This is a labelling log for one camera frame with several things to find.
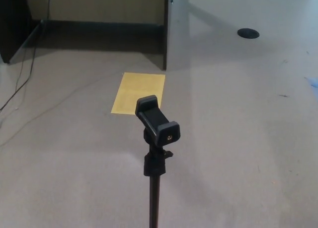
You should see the yellow paper sheet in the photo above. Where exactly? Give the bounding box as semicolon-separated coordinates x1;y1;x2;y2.
110;72;166;114

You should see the thick black floor cable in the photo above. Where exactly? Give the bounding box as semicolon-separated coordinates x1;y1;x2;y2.
0;0;53;112

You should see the long thin grey floor cable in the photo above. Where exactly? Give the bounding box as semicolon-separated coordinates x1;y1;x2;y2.
0;73;125;148

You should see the dark narrow desk side panel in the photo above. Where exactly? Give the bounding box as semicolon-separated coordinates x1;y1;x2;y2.
162;0;175;71

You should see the blue scrap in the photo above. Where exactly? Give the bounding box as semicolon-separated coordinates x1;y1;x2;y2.
304;76;318;89

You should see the black round floor cover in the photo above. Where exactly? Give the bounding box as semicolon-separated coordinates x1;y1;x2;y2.
237;28;260;39

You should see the thin dark floor cable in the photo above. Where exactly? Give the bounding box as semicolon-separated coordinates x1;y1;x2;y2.
6;43;28;103

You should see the black tripod with phone holder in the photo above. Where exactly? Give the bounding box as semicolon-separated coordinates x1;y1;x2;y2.
135;94;180;228

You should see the dark wide desk side panel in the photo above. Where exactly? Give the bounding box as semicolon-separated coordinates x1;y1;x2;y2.
0;0;44;64

